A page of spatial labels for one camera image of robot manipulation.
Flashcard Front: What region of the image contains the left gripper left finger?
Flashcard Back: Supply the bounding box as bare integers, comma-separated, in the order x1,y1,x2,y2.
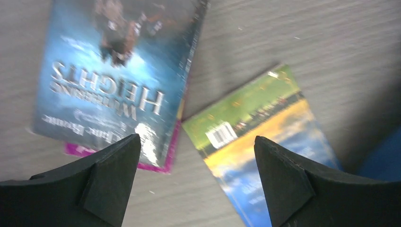
0,134,141,227

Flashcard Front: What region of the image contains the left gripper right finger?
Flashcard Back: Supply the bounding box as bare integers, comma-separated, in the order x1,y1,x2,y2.
254,136,401,227

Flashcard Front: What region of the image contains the blue Animal Farm book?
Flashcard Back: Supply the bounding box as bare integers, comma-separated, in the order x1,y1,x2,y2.
183,64,341,227

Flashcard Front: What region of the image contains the navy blue student backpack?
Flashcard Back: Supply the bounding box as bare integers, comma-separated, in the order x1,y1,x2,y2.
357,128,401,182

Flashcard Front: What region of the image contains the Wuthering Heights book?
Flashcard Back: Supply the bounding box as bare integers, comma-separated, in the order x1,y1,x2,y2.
32,0,208,169

